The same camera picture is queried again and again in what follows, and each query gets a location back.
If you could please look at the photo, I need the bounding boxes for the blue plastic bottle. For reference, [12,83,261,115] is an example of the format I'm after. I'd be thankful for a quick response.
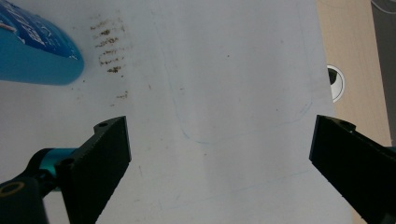
[0,0,85,86]

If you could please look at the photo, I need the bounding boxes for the round cable grommet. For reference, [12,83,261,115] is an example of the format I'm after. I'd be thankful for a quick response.
[326,64,346,104]

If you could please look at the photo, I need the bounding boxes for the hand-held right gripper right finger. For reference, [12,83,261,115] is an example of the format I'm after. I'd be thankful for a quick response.
[308,114,396,224]

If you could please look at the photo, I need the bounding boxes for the white paper sheet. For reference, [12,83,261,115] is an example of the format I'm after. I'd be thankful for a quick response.
[0,0,356,224]

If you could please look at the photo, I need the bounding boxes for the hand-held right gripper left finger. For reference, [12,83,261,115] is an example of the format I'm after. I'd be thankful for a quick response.
[55,116,132,224]

